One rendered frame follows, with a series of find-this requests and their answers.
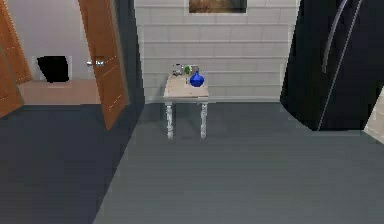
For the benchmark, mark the white side table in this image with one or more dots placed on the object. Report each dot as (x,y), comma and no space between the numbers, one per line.
(181,90)

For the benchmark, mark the blue vase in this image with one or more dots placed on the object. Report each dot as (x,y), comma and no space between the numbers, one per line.
(196,80)

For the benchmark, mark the small green object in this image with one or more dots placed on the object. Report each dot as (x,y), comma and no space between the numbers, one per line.
(187,69)

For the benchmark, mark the small grey object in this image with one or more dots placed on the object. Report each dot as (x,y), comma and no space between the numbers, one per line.
(177,70)

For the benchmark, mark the brown wooden room door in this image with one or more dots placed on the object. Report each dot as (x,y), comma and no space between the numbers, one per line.
(11,63)
(106,60)

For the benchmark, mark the brown framed picture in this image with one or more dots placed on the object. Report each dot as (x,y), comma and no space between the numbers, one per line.
(217,6)

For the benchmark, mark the black bin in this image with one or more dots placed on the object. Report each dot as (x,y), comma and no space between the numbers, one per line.
(53,68)

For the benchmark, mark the black fridge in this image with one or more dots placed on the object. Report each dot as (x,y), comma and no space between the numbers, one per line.
(346,73)

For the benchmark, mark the pale cabinet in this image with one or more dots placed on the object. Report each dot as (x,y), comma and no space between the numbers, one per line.
(376,118)

